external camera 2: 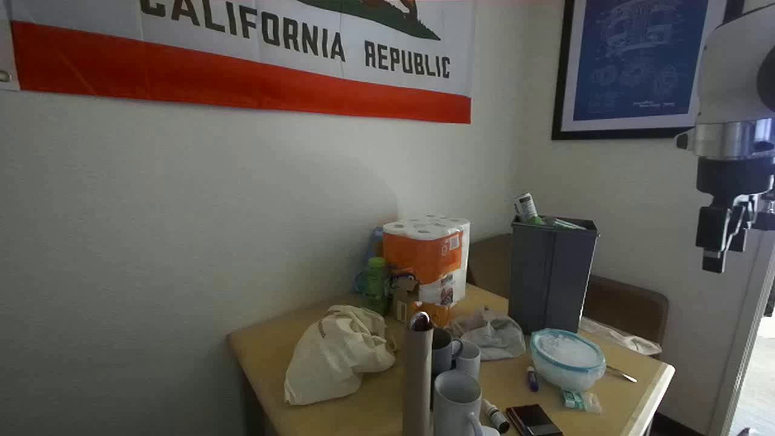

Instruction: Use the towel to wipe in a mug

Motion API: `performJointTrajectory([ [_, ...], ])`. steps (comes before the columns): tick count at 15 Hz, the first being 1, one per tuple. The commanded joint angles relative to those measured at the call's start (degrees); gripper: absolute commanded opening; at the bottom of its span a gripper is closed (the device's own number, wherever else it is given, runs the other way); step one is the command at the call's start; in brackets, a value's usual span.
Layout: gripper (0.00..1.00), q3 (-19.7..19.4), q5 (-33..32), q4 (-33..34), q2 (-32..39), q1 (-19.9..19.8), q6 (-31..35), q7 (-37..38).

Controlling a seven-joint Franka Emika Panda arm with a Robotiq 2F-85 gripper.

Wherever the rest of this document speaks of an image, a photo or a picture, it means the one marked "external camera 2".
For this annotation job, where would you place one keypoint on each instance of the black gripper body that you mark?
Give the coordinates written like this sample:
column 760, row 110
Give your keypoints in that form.
column 723, row 229

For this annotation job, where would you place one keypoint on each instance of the white towel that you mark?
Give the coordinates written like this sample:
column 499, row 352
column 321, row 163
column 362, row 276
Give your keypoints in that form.
column 494, row 335

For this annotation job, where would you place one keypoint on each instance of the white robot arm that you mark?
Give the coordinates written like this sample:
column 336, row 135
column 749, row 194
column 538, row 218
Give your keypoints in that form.
column 729, row 135

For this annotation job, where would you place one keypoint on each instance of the small white mug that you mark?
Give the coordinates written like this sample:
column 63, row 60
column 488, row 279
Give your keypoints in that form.
column 468, row 359

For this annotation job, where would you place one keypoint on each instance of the paper towel roll pack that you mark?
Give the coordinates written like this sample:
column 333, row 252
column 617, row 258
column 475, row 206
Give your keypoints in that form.
column 434, row 247

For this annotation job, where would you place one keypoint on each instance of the dark grey mug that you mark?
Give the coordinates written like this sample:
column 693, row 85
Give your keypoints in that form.
column 442, row 352

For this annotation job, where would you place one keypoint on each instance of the large white mug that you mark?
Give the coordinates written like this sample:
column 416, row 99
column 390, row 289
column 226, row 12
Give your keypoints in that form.
column 457, row 405

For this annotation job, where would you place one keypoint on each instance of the grey storage bin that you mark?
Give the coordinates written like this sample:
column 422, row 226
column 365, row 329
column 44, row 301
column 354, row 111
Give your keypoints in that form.
column 551, row 269

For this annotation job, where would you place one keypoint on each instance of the framed blue blueprint poster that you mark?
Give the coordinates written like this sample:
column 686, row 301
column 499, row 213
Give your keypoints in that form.
column 628, row 66

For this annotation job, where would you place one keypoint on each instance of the white supplement bottle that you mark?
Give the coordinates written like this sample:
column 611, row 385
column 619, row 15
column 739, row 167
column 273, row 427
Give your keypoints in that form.
column 526, row 208

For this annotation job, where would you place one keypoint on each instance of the glass bowl with blue rim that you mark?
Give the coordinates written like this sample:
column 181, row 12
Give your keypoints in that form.
column 565, row 359

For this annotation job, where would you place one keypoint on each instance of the black phone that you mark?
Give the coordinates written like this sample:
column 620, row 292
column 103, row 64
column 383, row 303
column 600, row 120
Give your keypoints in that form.
column 532, row 420

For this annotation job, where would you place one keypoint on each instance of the green bottle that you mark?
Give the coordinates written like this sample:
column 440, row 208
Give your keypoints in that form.
column 377, row 283

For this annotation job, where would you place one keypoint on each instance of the California Republic flag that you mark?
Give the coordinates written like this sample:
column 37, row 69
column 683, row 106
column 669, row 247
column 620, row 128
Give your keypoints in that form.
column 394, row 59

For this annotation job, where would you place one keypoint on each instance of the cream canvas bag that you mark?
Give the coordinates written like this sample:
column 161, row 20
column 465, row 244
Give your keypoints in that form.
column 336, row 353

